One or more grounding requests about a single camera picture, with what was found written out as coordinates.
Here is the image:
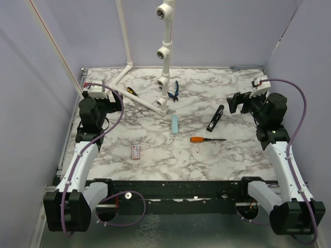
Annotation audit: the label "black stapler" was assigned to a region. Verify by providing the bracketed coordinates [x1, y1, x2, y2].
[206, 104, 224, 132]

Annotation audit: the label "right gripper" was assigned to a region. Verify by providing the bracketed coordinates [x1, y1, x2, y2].
[227, 88, 268, 124]

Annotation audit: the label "red white staple box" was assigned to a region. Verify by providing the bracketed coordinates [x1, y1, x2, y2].
[131, 145, 141, 160]

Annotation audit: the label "blue handled pliers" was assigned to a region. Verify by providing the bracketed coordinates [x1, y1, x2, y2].
[167, 80, 181, 103]

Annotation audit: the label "orange handled screwdriver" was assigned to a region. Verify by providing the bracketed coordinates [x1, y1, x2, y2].
[190, 136, 227, 143]

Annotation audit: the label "aluminium frame rail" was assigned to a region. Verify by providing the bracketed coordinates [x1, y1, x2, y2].
[28, 68, 87, 248]

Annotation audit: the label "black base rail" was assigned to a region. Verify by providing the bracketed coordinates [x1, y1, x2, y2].
[94, 177, 253, 215]

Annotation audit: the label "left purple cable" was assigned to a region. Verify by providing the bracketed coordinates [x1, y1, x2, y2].
[61, 82, 147, 238]

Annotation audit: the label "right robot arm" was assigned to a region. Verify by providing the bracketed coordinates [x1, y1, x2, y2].
[227, 92, 325, 236]

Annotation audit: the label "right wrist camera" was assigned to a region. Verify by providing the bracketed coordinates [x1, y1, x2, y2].
[249, 75, 271, 98]

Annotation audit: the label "purple cable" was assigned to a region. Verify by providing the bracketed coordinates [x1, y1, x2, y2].
[240, 79, 319, 245]
[61, 82, 147, 238]

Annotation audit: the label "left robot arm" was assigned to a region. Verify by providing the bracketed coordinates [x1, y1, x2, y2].
[43, 91, 123, 234]

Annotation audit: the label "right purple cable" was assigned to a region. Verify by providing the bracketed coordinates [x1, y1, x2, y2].
[240, 79, 319, 245]

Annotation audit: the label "yellow black screwdriver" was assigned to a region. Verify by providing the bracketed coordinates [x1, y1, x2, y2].
[126, 87, 138, 97]

